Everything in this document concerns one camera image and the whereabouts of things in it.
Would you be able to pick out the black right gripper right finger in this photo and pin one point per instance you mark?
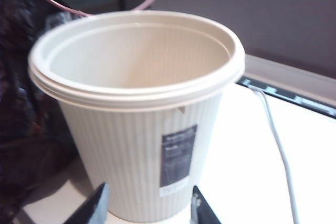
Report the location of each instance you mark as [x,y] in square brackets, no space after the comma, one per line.
[203,211]

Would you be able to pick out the white partition base trim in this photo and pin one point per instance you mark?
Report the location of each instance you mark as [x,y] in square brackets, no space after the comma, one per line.
[288,74]

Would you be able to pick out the white ribbed plastic trash can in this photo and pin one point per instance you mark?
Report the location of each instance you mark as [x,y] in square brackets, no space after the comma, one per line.
[126,155]

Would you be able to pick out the black plastic garbage bag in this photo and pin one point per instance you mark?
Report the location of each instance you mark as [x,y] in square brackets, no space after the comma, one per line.
[21,103]

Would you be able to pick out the dark product label sticker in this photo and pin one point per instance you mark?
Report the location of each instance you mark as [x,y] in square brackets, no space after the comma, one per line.
[178,155]

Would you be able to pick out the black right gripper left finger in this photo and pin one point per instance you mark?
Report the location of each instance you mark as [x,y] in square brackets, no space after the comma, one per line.
[92,208]

